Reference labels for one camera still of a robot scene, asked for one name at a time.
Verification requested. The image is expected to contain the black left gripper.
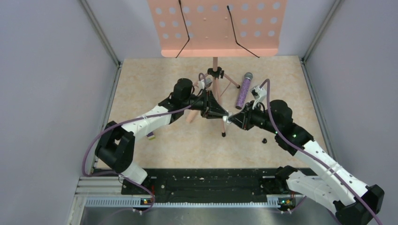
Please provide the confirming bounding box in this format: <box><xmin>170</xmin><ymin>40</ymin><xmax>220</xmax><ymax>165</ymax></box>
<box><xmin>182</xmin><ymin>89</ymin><xmax>228</xmax><ymax>118</ymax></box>

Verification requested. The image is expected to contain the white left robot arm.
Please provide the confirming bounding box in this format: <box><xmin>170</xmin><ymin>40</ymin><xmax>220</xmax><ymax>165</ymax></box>
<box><xmin>95</xmin><ymin>78</ymin><xmax>229</xmax><ymax>194</ymax></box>

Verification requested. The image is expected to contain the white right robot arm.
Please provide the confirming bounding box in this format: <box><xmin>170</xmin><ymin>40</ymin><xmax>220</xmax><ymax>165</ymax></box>
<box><xmin>227</xmin><ymin>100</ymin><xmax>384</xmax><ymax>225</ymax></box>

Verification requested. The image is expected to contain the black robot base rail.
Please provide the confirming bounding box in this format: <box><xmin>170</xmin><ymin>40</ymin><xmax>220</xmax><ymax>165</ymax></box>
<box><xmin>120</xmin><ymin>168</ymin><xmax>312</xmax><ymax>215</ymax></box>

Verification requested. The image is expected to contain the purple green toy block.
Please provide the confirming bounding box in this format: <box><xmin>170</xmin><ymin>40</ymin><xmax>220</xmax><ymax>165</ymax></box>
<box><xmin>146</xmin><ymin>132</ymin><xmax>155</xmax><ymax>140</ymax></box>

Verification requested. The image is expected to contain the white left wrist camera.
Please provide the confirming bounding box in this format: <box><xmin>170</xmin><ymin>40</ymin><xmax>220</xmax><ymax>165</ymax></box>
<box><xmin>198</xmin><ymin>78</ymin><xmax>212</xmax><ymax>90</ymax></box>

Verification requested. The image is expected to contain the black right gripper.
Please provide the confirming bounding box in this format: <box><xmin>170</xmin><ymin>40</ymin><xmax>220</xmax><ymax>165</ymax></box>
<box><xmin>229</xmin><ymin>100</ymin><xmax>280</xmax><ymax>135</ymax></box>

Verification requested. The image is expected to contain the white earbud charging case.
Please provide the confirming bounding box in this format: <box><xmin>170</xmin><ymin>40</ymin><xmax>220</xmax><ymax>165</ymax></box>
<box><xmin>222</xmin><ymin>112</ymin><xmax>233</xmax><ymax>124</ymax></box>

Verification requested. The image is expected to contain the pink music stand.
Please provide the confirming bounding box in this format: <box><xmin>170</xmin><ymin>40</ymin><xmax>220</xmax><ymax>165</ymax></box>
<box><xmin>147</xmin><ymin>0</ymin><xmax>288</xmax><ymax>137</ymax></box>

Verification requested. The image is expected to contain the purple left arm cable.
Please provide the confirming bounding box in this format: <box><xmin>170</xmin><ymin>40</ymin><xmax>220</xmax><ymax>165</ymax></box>
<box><xmin>81</xmin><ymin>72</ymin><xmax>209</xmax><ymax>215</ymax></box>

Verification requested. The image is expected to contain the purple glitter microphone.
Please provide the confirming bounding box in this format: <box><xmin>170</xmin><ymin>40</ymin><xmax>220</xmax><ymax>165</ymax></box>
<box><xmin>235</xmin><ymin>72</ymin><xmax>253</xmax><ymax>110</ymax></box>

